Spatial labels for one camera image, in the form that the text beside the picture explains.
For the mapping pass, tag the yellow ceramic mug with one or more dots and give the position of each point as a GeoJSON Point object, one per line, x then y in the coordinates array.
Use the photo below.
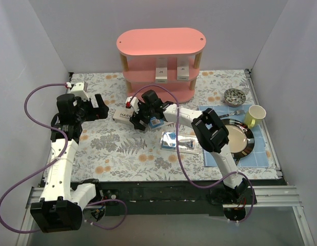
{"type": "Point", "coordinates": [254, 116]}

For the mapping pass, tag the white Harry's razor box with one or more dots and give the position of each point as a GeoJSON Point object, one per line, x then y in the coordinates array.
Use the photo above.
{"type": "Point", "coordinates": [123, 116]}

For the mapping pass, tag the pink three-tier wooden shelf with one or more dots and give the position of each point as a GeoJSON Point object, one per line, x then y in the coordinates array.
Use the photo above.
{"type": "Point", "coordinates": [139, 49]}

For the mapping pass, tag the dark rimmed cream plate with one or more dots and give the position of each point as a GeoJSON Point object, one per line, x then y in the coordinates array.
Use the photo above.
{"type": "Point", "coordinates": [241, 138]}

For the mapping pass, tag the slim white H razor box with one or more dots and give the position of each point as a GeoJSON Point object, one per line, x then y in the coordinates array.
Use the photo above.
{"type": "Point", "coordinates": [161, 70]}

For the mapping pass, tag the floral patterned ceramic bowl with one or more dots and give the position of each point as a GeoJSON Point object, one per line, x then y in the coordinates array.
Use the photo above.
{"type": "Point", "coordinates": [234, 97]}

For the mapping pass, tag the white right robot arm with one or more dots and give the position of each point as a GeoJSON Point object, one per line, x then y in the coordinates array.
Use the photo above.
{"type": "Point", "coordinates": [209, 130]}

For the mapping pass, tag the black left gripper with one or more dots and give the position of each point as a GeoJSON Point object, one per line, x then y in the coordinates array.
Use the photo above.
{"type": "Point", "coordinates": [94, 107]}

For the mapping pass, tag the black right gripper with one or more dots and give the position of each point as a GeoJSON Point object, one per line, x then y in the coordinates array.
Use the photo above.
{"type": "Point", "coordinates": [139, 118]}

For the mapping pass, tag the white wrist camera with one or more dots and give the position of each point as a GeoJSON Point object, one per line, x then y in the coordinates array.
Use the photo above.
{"type": "Point", "coordinates": [78, 89]}
{"type": "Point", "coordinates": [132, 103]}

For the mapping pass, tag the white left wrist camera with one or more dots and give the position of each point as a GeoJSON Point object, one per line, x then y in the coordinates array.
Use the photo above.
{"type": "Point", "coordinates": [78, 89]}

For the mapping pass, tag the metal fork dark handle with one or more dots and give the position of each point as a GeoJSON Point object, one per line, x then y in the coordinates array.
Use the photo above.
{"type": "Point", "coordinates": [236, 112]}

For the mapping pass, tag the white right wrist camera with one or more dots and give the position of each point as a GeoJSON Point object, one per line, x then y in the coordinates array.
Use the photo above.
{"type": "Point", "coordinates": [132, 103]}

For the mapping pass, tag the floral patterned tablecloth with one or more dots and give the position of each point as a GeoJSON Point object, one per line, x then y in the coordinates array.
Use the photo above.
{"type": "Point", "coordinates": [112, 151]}

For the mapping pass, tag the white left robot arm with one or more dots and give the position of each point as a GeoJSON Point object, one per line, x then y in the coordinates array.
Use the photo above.
{"type": "Point", "coordinates": [59, 208]}

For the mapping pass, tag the blue checkered cloth napkin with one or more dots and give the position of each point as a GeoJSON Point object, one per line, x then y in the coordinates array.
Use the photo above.
{"type": "Point", "coordinates": [254, 154]}

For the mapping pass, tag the Gillette razor blister pack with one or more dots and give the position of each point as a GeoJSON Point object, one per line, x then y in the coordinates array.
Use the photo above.
{"type": "Point", "coordinates": [155, 123]}
{"type": "Point", "coordinates": [186, 143]}

